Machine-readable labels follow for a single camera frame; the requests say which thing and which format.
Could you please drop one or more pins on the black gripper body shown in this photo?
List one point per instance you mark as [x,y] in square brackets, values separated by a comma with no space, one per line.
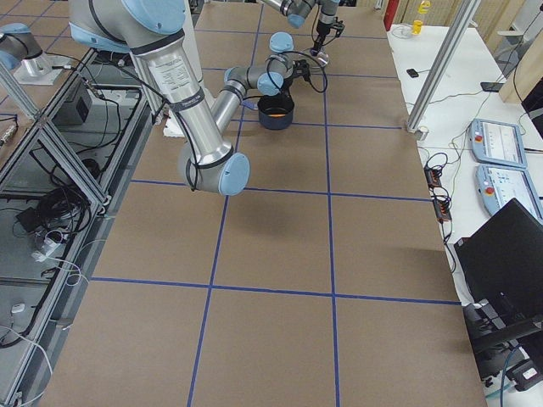
[287,86]
[321,31]

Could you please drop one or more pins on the glass pot lid blue knob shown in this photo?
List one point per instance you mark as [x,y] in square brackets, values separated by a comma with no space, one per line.
[321,57]

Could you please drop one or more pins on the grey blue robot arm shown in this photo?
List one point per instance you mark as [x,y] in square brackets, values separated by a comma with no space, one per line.
[152,32]
[296,13]

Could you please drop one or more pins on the dark blue saucepan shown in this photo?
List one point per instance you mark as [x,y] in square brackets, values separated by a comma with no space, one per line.
[263,104]

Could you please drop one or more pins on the black phone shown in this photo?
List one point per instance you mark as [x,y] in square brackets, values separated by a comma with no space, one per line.
[412,73]

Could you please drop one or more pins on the yellow bottle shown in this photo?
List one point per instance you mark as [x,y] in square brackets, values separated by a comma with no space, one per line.
[417,24]

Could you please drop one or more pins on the black orange power strip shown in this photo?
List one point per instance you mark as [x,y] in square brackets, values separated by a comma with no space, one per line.
[440,197]

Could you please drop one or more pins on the teach pendant far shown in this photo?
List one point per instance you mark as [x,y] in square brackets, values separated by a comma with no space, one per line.
[494,142]

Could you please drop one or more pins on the teach pendant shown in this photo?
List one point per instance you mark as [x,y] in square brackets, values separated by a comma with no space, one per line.
[500,184]
[494,142]

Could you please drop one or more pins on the teach pendant near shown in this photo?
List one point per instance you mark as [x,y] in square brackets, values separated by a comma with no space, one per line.
[500,184]

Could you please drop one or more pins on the black laptop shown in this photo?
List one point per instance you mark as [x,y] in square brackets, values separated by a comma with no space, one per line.
[502,260]

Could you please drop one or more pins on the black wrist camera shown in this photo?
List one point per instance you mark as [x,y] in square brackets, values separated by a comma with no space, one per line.
[302,69]

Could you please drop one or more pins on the aluminium frame post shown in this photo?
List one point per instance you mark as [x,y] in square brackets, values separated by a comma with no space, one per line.
[446,51]

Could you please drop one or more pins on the aluminium frame rack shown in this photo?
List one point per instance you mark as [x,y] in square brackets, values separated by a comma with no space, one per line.
[63,177]

